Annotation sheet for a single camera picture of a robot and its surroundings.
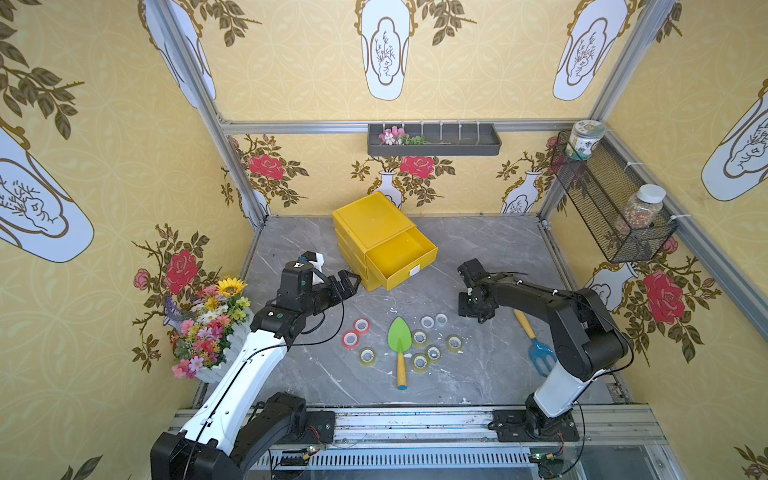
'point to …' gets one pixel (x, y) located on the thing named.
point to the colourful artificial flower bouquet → (203, 325)
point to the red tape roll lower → (350, 339)
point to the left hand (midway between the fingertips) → (340, 282)
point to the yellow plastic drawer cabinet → (378, 241)
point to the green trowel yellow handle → (400, 340)
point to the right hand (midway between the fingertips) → (471, 307)
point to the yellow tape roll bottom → (420, 363)
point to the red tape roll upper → (361, 325)
